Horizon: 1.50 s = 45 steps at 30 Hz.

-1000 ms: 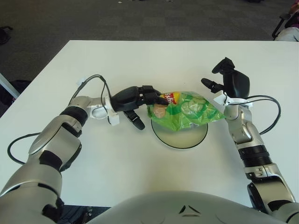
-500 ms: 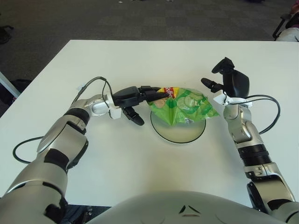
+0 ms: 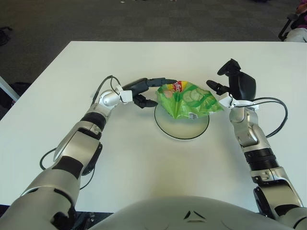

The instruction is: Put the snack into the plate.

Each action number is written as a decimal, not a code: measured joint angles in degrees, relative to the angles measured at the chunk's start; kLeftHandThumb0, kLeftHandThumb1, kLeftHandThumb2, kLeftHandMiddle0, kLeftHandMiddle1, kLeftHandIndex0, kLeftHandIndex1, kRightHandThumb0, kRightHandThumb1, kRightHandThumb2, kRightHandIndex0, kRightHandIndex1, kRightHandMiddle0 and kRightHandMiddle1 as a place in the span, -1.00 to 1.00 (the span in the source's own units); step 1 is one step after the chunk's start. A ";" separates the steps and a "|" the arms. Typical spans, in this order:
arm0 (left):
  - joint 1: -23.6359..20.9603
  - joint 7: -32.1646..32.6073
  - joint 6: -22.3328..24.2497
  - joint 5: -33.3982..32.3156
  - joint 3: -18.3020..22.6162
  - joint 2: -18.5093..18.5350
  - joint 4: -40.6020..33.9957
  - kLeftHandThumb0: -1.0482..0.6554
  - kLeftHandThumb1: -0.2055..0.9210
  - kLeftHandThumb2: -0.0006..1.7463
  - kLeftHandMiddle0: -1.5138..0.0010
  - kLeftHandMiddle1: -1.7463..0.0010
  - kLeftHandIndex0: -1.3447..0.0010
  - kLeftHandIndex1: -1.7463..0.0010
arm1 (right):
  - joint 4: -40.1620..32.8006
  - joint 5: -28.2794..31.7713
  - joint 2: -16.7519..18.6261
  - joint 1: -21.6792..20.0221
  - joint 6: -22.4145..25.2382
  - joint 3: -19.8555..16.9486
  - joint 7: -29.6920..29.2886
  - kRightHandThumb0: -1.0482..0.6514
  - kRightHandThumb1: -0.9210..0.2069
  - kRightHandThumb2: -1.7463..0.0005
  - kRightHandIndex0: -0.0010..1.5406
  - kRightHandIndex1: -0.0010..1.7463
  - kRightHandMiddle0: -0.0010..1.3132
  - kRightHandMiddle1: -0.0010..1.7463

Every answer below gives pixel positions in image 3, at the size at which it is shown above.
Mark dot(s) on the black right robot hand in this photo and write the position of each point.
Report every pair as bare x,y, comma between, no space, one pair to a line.
244,86

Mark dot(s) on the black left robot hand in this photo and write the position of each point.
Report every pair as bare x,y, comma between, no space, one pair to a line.
139,85

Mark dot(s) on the green chips snack bag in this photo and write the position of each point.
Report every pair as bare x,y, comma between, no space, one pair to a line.
192,100

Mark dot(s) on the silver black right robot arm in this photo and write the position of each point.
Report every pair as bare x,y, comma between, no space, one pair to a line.
249,134

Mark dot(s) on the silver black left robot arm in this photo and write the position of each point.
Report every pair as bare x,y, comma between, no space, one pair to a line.
79,141

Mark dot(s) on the white plate with black rim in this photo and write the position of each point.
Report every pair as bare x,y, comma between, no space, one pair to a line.
182,129

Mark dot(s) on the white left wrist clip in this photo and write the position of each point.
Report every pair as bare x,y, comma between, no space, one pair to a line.
126,95

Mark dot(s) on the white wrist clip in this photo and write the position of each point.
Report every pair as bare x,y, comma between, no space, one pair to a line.
126,95
225,101

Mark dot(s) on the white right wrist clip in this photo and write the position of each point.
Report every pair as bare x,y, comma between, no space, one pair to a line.
225,101

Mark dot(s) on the black office chair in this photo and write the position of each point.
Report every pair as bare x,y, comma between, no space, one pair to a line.
291,16

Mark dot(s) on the black bag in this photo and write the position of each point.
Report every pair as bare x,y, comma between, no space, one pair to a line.
21,87

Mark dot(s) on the white desk leg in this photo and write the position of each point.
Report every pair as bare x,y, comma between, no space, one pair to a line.
7,89

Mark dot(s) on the grey robot torso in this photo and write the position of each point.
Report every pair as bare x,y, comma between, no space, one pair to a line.
168,215

